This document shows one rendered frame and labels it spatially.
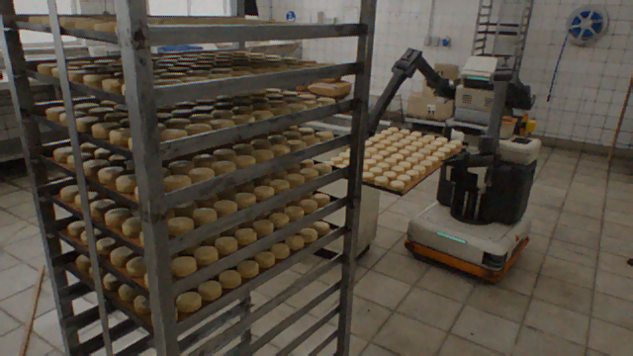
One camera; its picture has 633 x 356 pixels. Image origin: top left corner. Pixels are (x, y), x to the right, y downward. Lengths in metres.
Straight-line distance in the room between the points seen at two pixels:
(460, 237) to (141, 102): 2.44
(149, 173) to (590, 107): 5.95
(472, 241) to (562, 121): 3.74
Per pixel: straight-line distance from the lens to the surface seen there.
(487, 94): 2.70
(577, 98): 6.38
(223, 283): 1.06
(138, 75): 0.71
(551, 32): 6.35
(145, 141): 0.73
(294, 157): 1.02
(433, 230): 2.98
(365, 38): 1.14
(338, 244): 2.89
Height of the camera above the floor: 1.55
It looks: 22 degrees down
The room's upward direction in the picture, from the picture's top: 2 degrees clockwise
